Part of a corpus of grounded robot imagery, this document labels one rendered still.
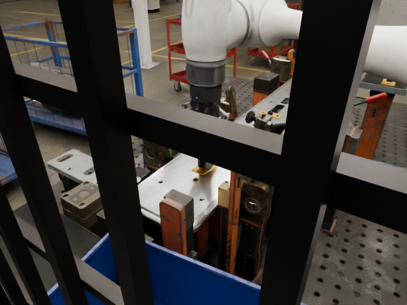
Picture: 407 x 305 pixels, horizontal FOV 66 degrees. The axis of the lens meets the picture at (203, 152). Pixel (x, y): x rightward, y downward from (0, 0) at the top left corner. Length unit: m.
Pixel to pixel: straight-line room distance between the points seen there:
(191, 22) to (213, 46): 0.06
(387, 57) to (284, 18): 0.31
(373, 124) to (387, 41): 0.88
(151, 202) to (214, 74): 0.34
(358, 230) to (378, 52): 0.85
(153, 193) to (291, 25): 0.50
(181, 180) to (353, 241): 0.64
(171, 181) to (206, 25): 0.40
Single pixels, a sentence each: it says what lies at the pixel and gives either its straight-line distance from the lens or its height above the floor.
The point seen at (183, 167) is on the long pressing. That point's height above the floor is 1.00.
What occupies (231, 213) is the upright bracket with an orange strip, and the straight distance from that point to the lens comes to 0.71.
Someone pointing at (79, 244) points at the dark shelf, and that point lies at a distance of 0.68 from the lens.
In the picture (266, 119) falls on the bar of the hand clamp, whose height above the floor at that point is 1.21.
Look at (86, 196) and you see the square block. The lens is 0.74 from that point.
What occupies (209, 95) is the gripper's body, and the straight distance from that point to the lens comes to 0.72.
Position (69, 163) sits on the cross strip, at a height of 1.00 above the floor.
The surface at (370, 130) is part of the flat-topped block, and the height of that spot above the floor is 0.95.
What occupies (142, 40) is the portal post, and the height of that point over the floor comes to 0.41.
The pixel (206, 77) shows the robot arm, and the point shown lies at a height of 1.28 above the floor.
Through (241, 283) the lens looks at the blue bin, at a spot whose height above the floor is 1.16.
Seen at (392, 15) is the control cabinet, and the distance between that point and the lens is 7.83.
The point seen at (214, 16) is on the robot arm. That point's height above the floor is 1.41.
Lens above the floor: 1.50
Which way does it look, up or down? 31 degrees down
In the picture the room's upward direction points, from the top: straight up
